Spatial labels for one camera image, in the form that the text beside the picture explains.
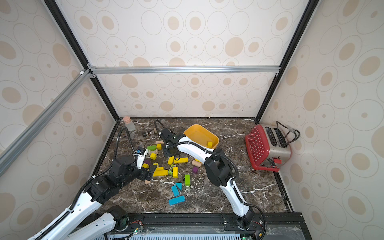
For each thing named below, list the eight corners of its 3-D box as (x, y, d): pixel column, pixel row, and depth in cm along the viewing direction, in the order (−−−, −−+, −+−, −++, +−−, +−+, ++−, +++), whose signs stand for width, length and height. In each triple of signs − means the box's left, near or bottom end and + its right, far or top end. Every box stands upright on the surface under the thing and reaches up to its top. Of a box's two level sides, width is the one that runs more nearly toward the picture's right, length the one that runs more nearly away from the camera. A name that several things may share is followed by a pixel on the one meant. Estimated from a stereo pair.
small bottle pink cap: (127, 130, 114) (122, 120, 106) (129, 126, 117) (124, 116, 109) (134, 130, 114) (129, 120, 106) (135, 126, 117) (131, 116, 109)
